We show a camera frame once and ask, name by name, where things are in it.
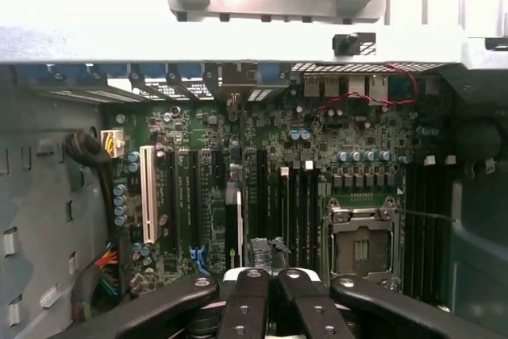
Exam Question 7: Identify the black expansion slot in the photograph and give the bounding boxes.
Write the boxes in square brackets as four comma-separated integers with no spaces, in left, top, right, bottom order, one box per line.
[189,150,202,252]
[165,148,179,259]
[256,148,269,237]

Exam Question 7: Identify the coloured power wires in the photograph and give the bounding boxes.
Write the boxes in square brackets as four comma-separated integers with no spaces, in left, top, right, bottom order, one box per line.
[93,249,122,296]

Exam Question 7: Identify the socket locking lever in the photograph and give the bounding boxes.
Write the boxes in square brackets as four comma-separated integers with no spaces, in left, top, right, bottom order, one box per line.
[396,206,457,225]

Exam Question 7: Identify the CPU socket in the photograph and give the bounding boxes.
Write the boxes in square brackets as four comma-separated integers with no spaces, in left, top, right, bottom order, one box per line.
[324,195,402,283]

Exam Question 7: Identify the empty black RAM slots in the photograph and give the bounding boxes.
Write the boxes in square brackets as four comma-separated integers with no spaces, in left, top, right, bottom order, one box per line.
[404,154,452,308]

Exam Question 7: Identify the red black twisted wire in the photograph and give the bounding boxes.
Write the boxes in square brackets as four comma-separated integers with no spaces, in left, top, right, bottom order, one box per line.
[311,62,421,120]

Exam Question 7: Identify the white expansion slot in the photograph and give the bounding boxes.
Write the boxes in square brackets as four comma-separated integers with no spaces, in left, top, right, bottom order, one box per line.
[138,144,159,245]

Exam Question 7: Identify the black open PC case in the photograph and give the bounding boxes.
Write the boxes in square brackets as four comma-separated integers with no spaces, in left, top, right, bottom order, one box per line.
[0,23,508,339]

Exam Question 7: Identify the black sleeved power cable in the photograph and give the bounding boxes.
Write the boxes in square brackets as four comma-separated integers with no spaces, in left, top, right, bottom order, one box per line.
[63,129,134,300]

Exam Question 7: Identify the green motherboard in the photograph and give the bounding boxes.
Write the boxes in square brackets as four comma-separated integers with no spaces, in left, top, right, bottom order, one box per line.
[98,96,453,308]

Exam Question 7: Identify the blue data connector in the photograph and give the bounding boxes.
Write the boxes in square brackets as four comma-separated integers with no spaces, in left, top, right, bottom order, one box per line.
[189,244,208,273]

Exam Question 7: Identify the white power connector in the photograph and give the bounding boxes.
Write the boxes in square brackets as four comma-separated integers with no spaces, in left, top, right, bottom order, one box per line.
[100,128,127,160]

